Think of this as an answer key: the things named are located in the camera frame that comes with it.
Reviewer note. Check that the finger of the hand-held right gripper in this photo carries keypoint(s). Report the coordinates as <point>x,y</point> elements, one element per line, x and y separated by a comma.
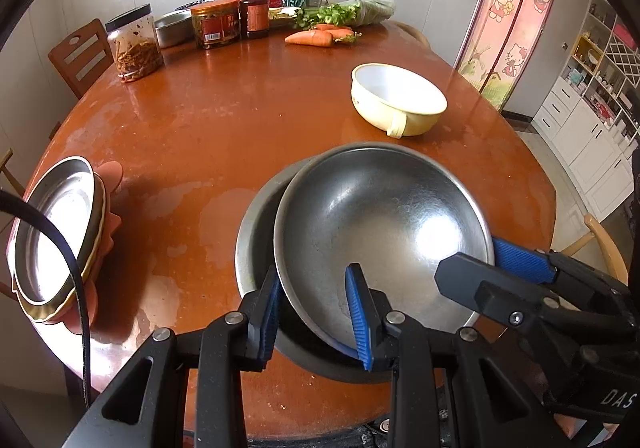
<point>522,260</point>
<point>480,283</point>

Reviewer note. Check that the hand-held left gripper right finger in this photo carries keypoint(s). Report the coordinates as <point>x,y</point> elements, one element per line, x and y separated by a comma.
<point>357,323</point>

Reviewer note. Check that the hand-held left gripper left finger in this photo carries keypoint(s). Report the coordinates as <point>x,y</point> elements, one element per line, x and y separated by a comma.
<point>269,318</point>

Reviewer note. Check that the dull steel bowl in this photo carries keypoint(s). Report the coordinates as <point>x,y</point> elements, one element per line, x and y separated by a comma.
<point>255,248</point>

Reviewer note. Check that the shiny steel bowl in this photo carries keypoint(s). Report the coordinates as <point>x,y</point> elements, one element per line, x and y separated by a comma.
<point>370,218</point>

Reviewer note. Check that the steel plate stack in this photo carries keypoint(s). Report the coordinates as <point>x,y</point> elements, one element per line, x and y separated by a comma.
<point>101,218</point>

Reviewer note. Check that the shallow steel plate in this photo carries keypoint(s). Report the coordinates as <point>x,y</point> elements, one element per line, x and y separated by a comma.
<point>55,228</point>

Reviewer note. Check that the light wooden armchair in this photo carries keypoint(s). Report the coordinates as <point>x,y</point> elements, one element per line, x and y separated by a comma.
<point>5,159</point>
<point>597,233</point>
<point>412,32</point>

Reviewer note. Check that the white cabinet with shelves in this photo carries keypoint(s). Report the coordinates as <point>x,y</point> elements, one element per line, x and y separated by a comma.
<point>585,128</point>

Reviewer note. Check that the cartoon cat printed door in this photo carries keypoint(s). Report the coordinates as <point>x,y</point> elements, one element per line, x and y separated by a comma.
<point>510,18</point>

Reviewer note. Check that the carrot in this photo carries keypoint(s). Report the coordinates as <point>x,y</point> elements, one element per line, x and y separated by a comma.
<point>340,32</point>
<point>307,39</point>

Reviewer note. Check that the red label jar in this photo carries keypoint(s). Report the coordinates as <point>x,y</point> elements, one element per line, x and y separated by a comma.
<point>216,25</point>

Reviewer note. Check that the clear jar with black lid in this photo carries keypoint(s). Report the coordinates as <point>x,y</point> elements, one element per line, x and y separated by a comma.
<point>135,48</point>

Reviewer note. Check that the steel food container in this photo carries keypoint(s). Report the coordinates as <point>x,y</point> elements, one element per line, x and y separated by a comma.
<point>172,30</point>

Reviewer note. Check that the bunch of celery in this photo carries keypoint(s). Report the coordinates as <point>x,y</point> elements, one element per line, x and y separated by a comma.
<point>345,10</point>

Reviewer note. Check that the yellow food packet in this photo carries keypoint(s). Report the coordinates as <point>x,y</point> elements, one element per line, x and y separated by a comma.
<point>282,14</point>

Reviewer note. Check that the dark sauce bottle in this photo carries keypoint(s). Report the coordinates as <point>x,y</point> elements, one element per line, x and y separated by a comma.
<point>255,13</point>

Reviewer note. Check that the dark rimmed dish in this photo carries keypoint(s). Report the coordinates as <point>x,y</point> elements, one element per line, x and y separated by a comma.
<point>192,6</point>

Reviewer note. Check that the brown ladder back chair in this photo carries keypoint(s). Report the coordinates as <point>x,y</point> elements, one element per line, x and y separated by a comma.
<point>82,53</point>

